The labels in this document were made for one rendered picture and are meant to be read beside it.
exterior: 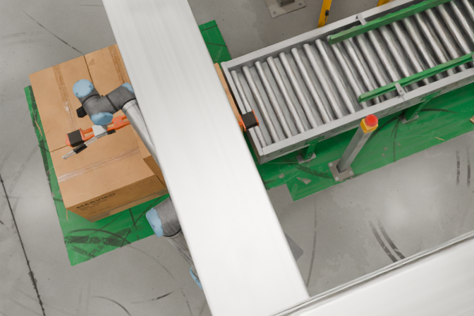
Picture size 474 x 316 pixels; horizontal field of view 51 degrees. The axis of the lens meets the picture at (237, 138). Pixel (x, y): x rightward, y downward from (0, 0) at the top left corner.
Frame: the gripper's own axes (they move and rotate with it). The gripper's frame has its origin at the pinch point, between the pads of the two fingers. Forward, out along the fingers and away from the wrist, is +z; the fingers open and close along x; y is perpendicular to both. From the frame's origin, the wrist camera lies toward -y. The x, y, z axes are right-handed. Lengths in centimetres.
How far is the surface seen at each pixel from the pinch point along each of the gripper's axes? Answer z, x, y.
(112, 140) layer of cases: 67, 14, -9
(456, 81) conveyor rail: 62, -31, 213
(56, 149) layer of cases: 68, 21, -46
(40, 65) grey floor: 122, 119, -56
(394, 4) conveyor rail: 62, 36, 202
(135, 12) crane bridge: -184, -75, 40
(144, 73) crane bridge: -184, -83, 39
